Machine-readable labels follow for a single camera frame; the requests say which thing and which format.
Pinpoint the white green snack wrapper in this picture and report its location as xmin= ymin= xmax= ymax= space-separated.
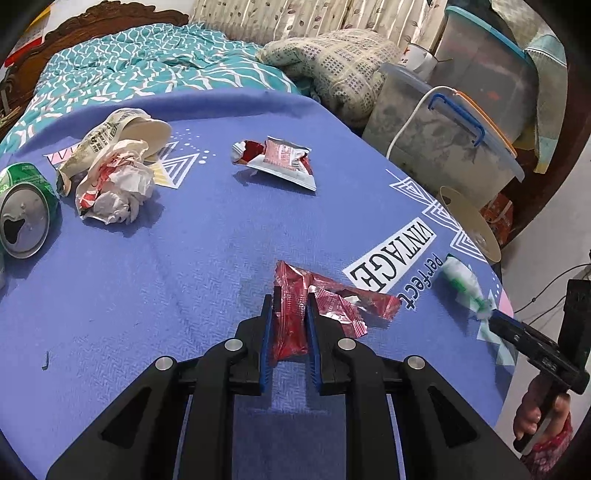
xmin=442 ymin=254 xmax=493 ymax=321

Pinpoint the dark red foil wrapper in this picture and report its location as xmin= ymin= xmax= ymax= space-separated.
xmin=273 ymin=260 xmax=402 ymax=362

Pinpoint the white red plastic bag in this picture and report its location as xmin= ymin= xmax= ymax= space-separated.
xmin=75 ymin=140 xmax=155 ymax=225

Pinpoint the brown cardboard trash bin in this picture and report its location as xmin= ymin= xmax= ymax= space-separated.
xmin=438 ymin=186 xmax=502 ymax=264

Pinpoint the right hand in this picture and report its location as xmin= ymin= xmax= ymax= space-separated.
xmin=513 ymin=374 xmax=571 ymax=443

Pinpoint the purple printed blanket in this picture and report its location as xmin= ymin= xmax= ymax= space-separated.
xmin=1 ymin=89 xmax=513 ymax=478

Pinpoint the green soda can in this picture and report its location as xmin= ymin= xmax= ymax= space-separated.
xmin=1 ymin=162 xmax=58 ymax=259

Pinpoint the clear bin with teal lid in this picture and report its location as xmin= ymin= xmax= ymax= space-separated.
xmin=430 ymin=5 xmax=538 ymax=141

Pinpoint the red white sachet wrapper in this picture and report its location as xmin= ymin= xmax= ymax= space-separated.
xmin=231 ymin=136 xmax=317 ymax=192

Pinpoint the crushed white paper cup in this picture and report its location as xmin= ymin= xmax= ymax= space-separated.
xmin=56 ymin=108 xmax=171 ymax=196

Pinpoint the grey patterned folded quilt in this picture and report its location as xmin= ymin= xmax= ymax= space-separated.
xmin=257 ymin=29 xmax=404 ymax=128

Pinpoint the beige patterned curtain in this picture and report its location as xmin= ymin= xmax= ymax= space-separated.
xmin=189 ymin=0 xmax=447 ymax=49

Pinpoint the teal patterned bedspread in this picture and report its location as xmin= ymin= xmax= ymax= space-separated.
xmin=1 ymin=23 xmax=299 ymax=154

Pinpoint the carved wooden headboard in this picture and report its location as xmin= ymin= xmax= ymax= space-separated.
xmin=1 ymin=1 xmax=188 ymax=135

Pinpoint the clear bin with blue handle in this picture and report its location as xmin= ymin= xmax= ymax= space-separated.
xmin=363 ymin=64 xmax=525 ymax=208

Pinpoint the white cable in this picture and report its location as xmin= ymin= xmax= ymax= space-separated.
xmin=385 ymin=85 xmax=459 ymax=160

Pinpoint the yellow red wall calendar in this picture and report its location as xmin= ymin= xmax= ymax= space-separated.
xmin=3 ymin=6 xmax=51 ymax=68

